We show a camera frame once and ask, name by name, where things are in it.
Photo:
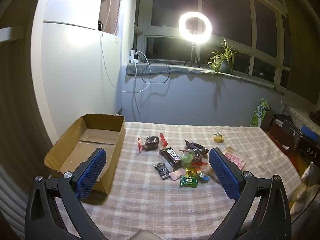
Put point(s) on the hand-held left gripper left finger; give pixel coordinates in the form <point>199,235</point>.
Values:
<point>90,177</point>

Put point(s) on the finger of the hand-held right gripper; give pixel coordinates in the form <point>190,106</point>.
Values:
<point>291,128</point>
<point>310,132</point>

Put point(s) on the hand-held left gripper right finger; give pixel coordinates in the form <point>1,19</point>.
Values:
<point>225,177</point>

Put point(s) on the bread packet pink label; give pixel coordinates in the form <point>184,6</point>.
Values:
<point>235,160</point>

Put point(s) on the yellow small packet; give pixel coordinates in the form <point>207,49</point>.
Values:
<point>190,172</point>

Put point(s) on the green snack packet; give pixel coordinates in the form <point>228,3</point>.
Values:
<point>188,181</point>

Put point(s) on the yellow candy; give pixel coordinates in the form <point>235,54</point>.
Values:
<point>218,138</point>

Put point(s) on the green candy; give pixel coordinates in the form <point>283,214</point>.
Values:
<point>187,159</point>

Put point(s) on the cardboard box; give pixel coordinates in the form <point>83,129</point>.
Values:
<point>117,145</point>

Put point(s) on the dark candy wrapper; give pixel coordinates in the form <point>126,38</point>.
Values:
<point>196,145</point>

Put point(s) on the pink small packet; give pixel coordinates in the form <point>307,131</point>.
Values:
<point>176,175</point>

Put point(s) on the brown chocolate bar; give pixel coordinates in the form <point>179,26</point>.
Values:
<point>172,156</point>

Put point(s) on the black small snack packet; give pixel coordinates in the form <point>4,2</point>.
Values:
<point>162,171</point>

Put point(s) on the person's right hand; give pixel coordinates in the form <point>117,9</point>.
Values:
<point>305,192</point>

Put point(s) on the dark red box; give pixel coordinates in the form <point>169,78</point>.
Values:
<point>277,132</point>

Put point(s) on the white lace cloth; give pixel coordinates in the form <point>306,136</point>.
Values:
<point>297,113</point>

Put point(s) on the green snack bag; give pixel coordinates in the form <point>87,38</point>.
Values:
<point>260,112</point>

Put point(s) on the plaid blanket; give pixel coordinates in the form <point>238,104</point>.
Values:
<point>140,200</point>

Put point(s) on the potted spider plant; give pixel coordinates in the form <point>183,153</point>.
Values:
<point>223,63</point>

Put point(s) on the beige curtain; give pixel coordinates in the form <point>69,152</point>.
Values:
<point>20,105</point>

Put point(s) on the white cabinet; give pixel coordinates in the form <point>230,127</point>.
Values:
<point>75,67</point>

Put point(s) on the window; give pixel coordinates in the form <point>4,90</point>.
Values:
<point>252,17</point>

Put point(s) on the black tripod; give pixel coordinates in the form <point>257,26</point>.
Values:
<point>192,55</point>

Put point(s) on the grey windowsill cloth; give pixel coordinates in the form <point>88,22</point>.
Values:
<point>155,68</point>

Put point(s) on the dark small bottle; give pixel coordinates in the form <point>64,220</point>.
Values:
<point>100,26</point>

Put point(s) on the white wall chargers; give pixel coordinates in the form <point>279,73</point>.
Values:
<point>135,60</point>

